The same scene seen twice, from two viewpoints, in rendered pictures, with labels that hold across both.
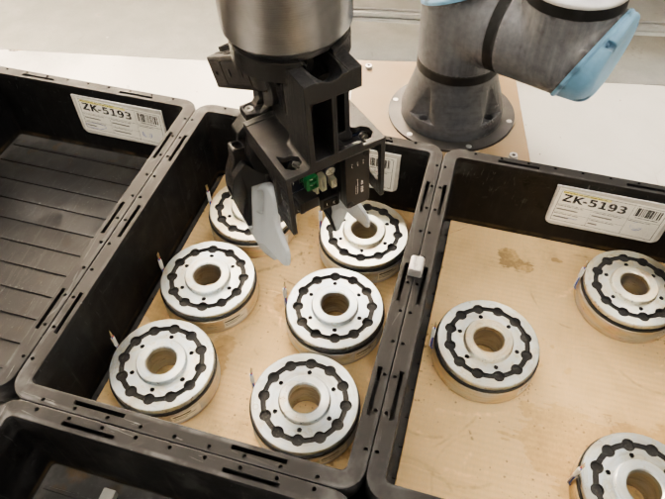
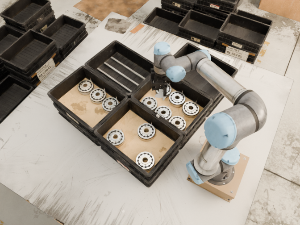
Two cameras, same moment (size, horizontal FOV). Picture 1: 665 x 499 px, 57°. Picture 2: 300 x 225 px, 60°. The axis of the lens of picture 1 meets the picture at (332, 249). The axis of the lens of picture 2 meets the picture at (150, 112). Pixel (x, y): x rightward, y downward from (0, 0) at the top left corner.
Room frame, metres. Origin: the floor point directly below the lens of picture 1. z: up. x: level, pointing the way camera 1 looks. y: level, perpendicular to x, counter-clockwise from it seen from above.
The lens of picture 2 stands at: (0.62, -0.78, 2.18)
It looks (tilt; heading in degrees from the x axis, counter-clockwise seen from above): 58 degrees down; 114
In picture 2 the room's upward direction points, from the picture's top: straight up
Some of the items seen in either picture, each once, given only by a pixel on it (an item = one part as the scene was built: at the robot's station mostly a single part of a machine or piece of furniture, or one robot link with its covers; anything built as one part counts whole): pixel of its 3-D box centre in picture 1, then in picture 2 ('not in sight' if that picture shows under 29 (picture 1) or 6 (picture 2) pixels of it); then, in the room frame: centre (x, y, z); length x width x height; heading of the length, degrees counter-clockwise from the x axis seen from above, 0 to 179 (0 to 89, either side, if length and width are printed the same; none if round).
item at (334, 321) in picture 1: (334, 305); (163, 112); (0.36, 0.00, 0.86); 0.05 x 0.05 x 0.01
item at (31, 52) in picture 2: not in sight; (36, 65); (-1.01, 0.29, 0.37); 0.40 x 0.30 x 0.45; 85
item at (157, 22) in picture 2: not in sight; (164, 28); (-0.15, 1.36, 0.26); 0.40 x 0.30 x 0.23; 175
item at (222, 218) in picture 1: (251, 209); (190, 108); (0.50, 0.10, 0.86); 0.10 x 0.10 x 0.01
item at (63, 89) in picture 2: not in sight; (89, 101); (-0.09, -0.11, 0.87); 0.40 x 0.30 x 0.11; 164
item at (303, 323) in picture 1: (334, 307); (163, 112); (0.36, 0.00, 0.86); 0.10 x 0.10 x 0.01
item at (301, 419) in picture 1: (304, 399); (148, 102); (0.25, 0.03, 0.86); 0.05 x 0.05 x 0.01
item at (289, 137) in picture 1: (303, 117); (159, 77); (0.32, 0.02, 1.14); 0.09 x 0.08 x 0.12; 30
